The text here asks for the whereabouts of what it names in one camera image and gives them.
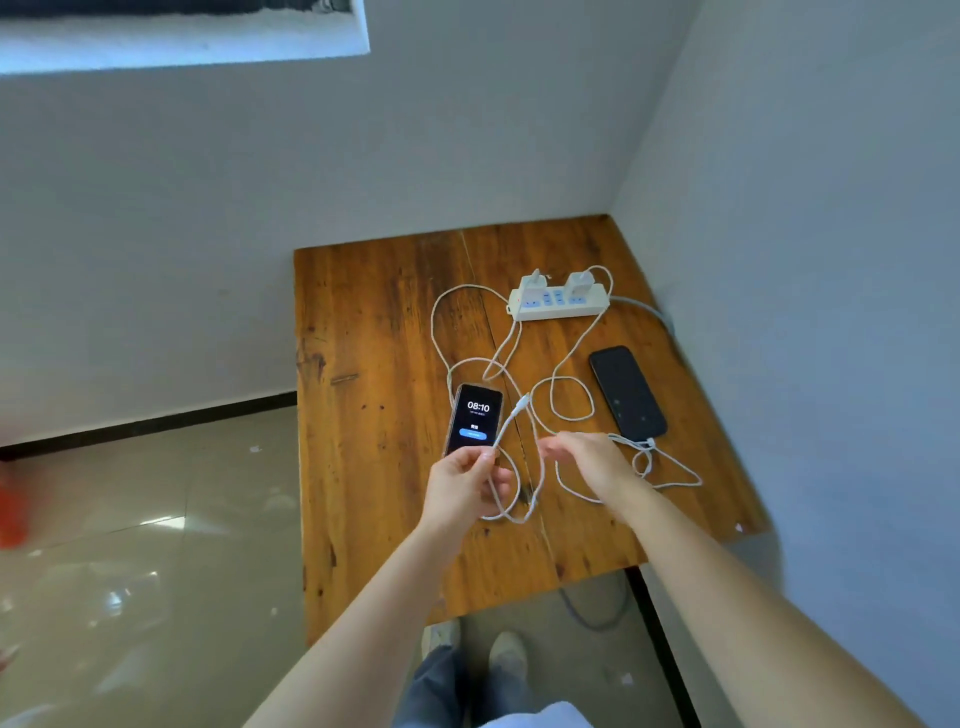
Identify person's left hand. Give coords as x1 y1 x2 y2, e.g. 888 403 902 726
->
419 443 515 541

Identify person's right hand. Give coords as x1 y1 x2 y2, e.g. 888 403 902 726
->
536 431 650 526

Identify white charger with cable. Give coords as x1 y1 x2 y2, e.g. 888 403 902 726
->
549 263 704 505
429 283 549 525

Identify smartphone with clear case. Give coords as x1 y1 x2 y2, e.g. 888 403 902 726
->
443 382 505 459

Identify black smartphone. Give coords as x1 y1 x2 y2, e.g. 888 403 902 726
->
587 344 670 444

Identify white power strip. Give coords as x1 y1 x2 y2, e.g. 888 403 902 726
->
507 281 611 324

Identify person's right forearm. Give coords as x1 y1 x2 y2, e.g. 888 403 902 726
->
618 485 928 728

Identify person's left forearm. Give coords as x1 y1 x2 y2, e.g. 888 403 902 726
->
243 513 470 728

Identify white sneaker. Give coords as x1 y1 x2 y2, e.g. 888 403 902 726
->
488 631 530 676
419 618 463 661

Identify grey trousers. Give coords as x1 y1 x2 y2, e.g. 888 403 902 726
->
393 644 526 728

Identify wooden folding table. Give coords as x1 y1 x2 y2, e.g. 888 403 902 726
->
292 213 770 648

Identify white shirt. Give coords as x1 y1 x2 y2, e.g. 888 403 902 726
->
479 701 594 728

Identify red plastic object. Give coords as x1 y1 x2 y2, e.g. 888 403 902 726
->
0 464 31 549

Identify black framed window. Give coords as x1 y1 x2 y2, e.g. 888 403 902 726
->
0 0 354 20

